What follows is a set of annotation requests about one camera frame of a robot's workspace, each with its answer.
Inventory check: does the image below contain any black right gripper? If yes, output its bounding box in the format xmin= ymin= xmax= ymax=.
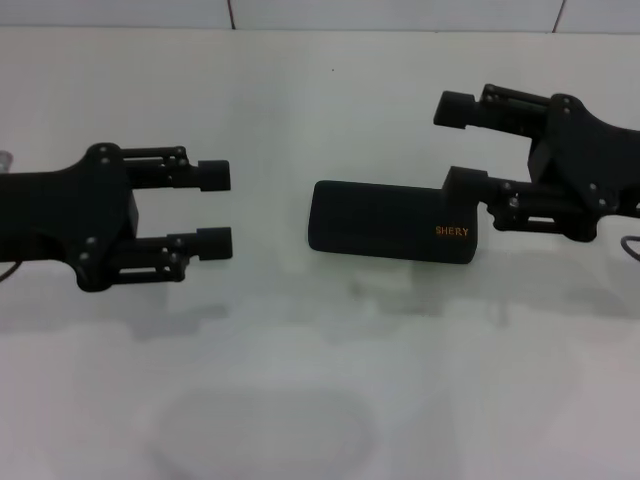
xmin=432 ymin=83 xmax=640 ymax=245

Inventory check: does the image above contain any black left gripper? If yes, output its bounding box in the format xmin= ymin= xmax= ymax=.
xmin=0 ymin=142 xmax=234 ymax=294

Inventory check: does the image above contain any black glasses case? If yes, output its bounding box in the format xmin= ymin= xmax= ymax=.
xmin=307 ymin=179 xmax=480 ymax=266

